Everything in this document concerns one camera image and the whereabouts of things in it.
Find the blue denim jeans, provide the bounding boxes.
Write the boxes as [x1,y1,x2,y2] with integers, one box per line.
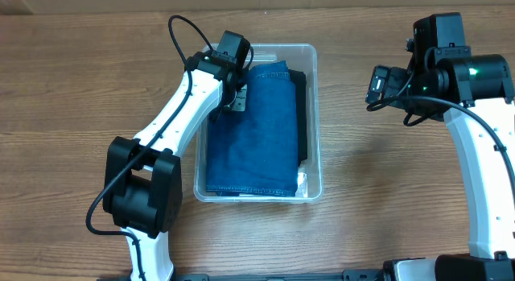
[206,61,299,197]

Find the clear plastic storage container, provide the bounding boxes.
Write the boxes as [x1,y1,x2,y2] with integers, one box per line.
[193,43,323,204]

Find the black cloth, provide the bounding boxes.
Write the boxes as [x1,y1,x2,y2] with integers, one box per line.
[289,69,308,165]

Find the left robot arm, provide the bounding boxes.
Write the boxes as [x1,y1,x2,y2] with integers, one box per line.
[101,31,253,280]

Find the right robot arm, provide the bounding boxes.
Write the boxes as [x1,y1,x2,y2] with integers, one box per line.
[366,13,514,280]

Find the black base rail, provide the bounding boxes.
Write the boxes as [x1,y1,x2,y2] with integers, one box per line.
[98,268,383,281]

